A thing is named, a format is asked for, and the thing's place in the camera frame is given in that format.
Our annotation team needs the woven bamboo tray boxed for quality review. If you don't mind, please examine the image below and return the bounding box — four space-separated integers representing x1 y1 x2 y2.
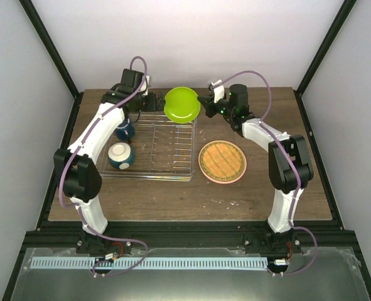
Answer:
201 141 245 182

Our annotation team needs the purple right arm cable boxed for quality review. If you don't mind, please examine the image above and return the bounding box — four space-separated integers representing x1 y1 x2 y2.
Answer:
221 70 320 277

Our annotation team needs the clear plastic drip tray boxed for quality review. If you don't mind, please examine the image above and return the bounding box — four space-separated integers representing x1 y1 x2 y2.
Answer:
99 109 200 182

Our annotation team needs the pink rimmed plate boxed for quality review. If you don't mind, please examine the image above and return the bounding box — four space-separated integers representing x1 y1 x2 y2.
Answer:
198 139 247 184

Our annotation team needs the white and teal bowl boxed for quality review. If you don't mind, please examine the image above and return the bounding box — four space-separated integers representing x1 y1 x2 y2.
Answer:
107 142 134 170

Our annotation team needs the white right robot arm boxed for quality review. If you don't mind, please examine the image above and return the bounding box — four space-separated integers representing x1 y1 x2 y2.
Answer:
198 82 314 253

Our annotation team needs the light blue slotted strip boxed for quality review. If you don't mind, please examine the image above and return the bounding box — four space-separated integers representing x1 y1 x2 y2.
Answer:
30 256 268 271

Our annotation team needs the dark blue ceramic mug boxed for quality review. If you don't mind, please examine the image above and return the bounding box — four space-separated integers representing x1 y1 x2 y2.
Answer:
114 118 135 144

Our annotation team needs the chrome wire dish rack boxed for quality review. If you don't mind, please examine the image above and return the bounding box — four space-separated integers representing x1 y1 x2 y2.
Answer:
102 117 196 173

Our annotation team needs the black left frame post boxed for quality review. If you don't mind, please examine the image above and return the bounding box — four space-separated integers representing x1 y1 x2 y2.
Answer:
18 0 81 98

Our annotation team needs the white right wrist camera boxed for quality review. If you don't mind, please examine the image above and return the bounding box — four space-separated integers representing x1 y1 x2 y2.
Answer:
208 80 225 103

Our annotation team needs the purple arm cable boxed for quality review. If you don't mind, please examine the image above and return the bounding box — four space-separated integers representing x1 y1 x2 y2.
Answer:
59 56 149 278
221 70 320 277

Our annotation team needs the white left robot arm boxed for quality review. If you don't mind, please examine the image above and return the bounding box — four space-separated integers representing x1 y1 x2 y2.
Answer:
53 68 153 253

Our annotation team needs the green plastic plate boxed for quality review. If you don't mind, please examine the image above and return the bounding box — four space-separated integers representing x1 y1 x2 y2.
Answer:
164 87 201 124

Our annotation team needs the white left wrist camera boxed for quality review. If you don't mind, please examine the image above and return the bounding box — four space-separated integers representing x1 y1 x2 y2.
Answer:
139 75 150 95

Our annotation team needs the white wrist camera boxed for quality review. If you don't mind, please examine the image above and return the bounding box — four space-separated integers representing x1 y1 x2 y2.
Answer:
139 75 150 95
208 80 225 103

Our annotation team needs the black aluminium frame post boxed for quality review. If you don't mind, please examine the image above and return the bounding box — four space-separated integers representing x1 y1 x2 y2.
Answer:
296 0 358 95

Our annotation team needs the black front frame rail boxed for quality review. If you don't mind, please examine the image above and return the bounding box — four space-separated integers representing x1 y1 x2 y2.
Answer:
23 221 358 255

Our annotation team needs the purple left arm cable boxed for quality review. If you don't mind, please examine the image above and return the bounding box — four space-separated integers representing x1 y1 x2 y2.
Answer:
59 56 149 278

